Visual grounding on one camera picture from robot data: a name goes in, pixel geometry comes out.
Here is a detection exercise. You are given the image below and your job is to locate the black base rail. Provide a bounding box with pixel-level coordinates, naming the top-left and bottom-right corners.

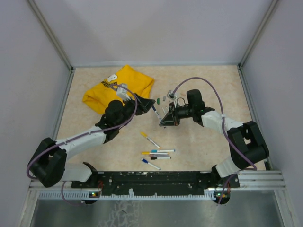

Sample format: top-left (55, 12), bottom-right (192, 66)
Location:
top-left (71, 164), bottom-right (240, 204)

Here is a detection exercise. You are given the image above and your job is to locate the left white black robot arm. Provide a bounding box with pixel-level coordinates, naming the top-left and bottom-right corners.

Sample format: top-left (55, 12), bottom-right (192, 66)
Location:
top-left (27, 94), bottom-right (156, 188)

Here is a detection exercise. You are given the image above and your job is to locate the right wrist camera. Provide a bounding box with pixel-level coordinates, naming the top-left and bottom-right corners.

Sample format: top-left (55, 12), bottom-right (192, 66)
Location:
top-left (166, 90), bottom-right (178, 101)

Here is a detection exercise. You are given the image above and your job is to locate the cyan cap marker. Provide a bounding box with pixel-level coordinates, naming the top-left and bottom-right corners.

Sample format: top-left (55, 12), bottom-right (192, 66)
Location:
top-left (151, 149), bottom-right (176, 153)

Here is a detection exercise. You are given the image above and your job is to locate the yellow cap short marker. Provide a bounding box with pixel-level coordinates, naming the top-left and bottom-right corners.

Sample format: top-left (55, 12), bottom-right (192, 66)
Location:
top-left (141, 132), bottom-right (160, 149)

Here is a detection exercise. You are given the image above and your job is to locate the blue cap whiteboard marker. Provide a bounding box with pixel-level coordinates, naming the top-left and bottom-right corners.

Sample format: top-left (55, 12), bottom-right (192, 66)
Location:
top-left (141, 158), bottom-right (161, 171)

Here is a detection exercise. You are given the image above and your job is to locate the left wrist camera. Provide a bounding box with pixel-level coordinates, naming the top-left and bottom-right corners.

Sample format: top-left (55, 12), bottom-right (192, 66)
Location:
top-left (116, 84), bottom-right (130, 101)

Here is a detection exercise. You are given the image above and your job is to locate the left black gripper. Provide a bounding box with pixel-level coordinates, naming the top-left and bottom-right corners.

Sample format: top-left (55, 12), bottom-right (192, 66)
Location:
top-left (116, 93), bottom-right (156, 128)

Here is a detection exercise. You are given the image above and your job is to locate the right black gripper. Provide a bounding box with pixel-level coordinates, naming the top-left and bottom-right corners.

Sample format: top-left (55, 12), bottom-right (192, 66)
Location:
top-left (160, 101), bottom-right (195, 126)

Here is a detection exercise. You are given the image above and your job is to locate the yellow printed t-shirt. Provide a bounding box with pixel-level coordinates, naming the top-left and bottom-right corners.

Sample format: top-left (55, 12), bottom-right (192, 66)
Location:
top-left (82, 65), bottom-right (155, 114)

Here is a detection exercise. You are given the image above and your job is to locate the yellow cap silver marker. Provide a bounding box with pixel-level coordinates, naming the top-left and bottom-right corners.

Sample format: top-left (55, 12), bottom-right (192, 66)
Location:
top-left (141, 152), bottom-right (168, 157)

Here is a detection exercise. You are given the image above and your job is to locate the black cap marker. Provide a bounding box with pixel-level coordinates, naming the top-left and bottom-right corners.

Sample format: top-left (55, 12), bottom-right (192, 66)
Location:
top-left (150, 156), bottom-right (171, 160)

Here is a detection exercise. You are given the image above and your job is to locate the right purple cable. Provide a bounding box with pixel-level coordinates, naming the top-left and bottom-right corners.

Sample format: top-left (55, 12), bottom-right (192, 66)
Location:
top-left (172, 77), bottom-right (258, 205)

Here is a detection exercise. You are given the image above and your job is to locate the navy cap rainbow marker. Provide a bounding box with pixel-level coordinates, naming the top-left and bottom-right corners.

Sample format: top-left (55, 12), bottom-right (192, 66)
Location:
top-left (152, 105), bottom-right (165, 127)

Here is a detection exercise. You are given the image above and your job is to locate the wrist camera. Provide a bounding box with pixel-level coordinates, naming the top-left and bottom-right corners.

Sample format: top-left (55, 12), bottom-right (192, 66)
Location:
top-left (166, 90), bottom-right (178, 101)
top-left (116, 84), bottom-right (130, 101)

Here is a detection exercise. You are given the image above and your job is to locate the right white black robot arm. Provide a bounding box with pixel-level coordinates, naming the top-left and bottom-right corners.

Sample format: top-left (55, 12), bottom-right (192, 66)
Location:
top-left (160, 89), bottom-right (269, 187)

